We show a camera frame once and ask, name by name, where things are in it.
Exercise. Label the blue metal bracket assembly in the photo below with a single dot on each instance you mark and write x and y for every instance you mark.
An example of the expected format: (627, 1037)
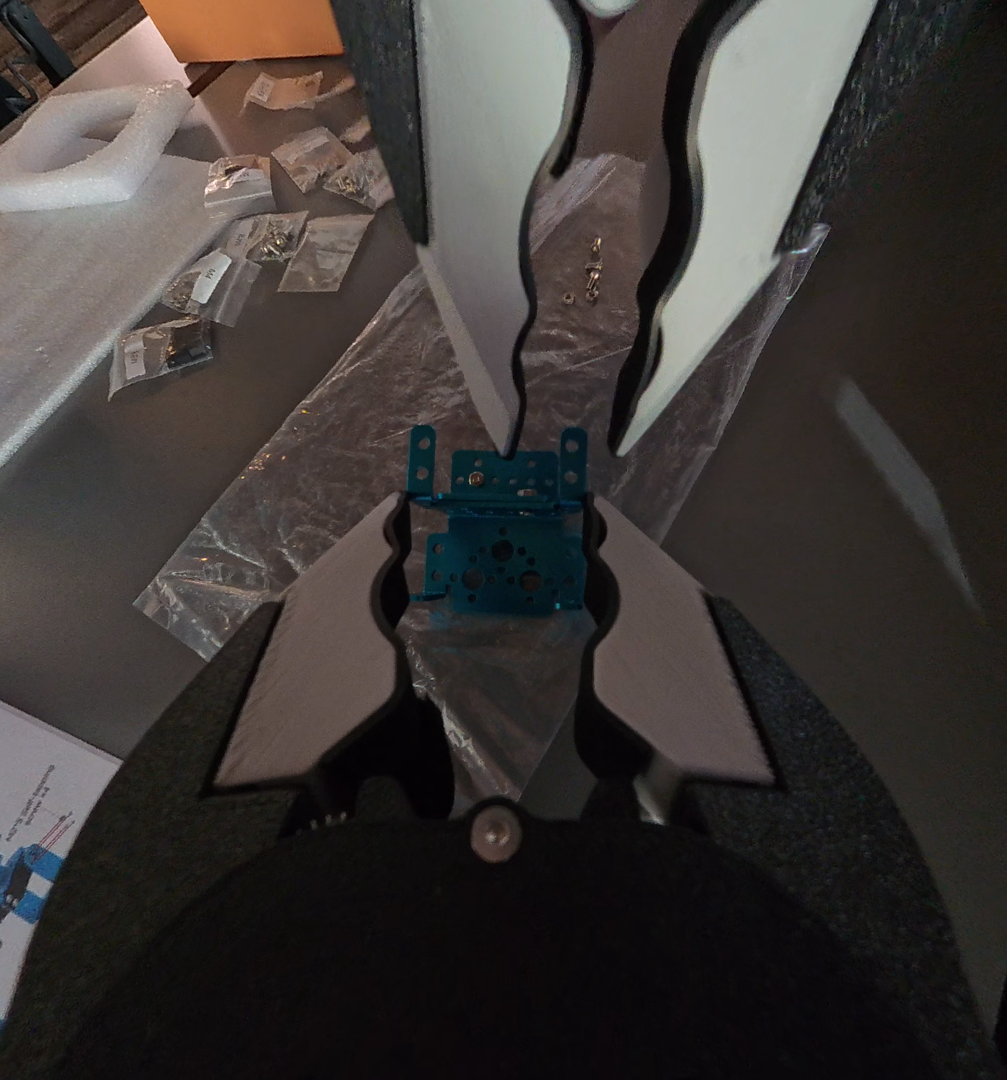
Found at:
(503, 557)

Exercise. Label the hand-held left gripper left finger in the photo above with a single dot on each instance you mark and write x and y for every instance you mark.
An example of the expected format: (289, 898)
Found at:
(318, 675)

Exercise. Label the open instruction manual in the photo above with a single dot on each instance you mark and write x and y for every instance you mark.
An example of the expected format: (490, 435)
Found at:
(14, 844)

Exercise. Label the group of small hardware bags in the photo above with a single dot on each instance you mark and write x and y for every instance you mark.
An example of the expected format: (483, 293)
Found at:
(275, 236)

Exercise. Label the white foam sheet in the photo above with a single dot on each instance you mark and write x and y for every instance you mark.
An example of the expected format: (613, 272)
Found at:
(31, 278)

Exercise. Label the orange cardboard box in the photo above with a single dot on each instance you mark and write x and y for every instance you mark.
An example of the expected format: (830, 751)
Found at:
(242, 29)

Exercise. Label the white foam frame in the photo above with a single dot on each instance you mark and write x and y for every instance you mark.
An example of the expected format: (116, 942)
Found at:
(73, 181)

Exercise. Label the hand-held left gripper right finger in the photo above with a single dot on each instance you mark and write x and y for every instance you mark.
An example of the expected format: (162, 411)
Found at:
(680, 675)

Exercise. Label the clear plastic bag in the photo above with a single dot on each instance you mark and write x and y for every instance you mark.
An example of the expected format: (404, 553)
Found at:
(343, 439)

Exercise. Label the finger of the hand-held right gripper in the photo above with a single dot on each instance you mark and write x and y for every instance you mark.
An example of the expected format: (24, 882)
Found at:
(739, 211)
(469, 253)

